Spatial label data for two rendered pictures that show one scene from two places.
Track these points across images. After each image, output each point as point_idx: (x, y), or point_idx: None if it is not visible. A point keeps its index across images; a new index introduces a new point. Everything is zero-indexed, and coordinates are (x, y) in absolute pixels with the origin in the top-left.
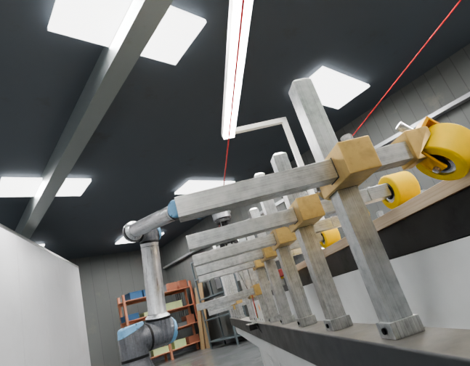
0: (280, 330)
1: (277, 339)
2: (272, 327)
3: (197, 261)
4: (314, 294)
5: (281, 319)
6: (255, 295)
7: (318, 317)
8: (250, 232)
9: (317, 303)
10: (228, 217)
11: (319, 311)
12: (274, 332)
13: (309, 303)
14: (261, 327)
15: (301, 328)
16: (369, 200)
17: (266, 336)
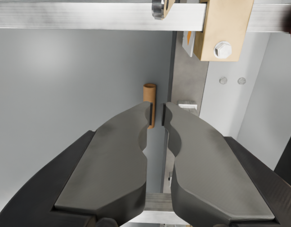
0: (163, 180)
1: (164, 143)
2: (166, 142)
3: None
4: (279, 117)
5: (169, 184)
6: (195, 34)
7: (266, 75)
8: None
9: (270, 107)
10: None
11: (266, 96)
12: (165, 147)
13: None
14: (174, 36)
15: (162, 226)
16: None
17: (170, 67)
